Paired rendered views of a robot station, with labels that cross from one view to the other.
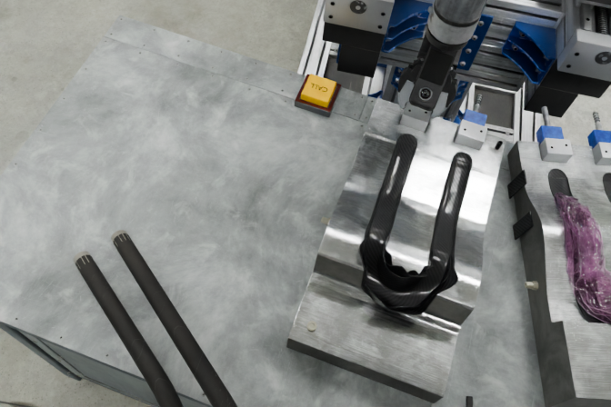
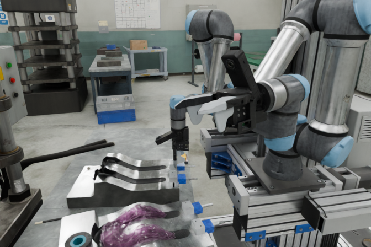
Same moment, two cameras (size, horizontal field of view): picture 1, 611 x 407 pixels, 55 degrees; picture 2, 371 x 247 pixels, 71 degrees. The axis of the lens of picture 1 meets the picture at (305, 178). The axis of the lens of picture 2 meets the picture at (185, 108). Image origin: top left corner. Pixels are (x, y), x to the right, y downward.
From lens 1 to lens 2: 140 cm
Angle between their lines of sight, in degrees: 66
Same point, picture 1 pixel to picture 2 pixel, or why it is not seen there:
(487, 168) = (162, 186)
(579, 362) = (76, 216)
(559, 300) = (109, 218)
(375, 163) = (150, 164)
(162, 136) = (148, 142)
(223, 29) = not seen: hidden behind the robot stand
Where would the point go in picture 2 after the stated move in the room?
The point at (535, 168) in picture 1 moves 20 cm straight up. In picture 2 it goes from (175, 206) to (175, 165)
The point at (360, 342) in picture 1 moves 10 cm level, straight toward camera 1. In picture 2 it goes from (84, 177) to (65, 176)
